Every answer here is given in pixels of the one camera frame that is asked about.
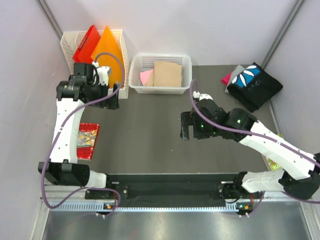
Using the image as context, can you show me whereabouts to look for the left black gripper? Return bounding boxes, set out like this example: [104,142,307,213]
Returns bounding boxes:
[86,80,119,110]

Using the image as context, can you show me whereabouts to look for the beige t shirt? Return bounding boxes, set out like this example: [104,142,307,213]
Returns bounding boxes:
[145,61,182,88]

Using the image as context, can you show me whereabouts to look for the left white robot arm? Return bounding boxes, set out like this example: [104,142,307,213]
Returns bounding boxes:
[38,63,119,199]

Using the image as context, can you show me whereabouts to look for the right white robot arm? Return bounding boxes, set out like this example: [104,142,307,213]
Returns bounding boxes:
[180,99,320,201]

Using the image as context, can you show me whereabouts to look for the red clip file folder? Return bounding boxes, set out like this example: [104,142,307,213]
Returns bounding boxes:
[72,25,101,64]

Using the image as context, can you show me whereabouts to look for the red illustrated book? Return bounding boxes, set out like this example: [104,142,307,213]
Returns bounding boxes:
[76,122,100,161]

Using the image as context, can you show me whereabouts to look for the orange clip file folder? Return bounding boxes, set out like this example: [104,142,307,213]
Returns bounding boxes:
[91,26,124,89]

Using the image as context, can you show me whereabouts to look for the magenta folded t shirt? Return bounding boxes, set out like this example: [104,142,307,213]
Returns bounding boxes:
[221,71,233,86]

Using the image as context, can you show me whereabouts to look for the white file organizer rack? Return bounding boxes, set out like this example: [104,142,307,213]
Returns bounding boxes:
[60,29,130,100]

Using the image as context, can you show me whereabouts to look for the white perforated plastic basket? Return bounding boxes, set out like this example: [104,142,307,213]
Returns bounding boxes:
[128,53,192,95]

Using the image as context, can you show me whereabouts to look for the pink t shirt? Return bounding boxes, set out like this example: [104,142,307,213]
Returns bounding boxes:
[139,69,154,86]

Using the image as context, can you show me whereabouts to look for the grey folded t shirt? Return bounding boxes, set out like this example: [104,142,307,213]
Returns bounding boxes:
[224,65,245,94]

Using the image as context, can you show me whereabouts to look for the green treehouse book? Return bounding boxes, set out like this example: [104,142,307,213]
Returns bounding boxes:
[264,133,286,171]

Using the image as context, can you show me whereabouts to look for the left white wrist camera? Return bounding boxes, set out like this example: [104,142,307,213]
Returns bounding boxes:
[92,61,111,86]

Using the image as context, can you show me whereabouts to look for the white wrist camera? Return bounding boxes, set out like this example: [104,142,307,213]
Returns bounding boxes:
[92,61,111,86]
[192,91,213,102]

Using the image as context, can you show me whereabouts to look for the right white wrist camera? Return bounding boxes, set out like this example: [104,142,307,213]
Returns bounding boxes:
[192,91,213,102]

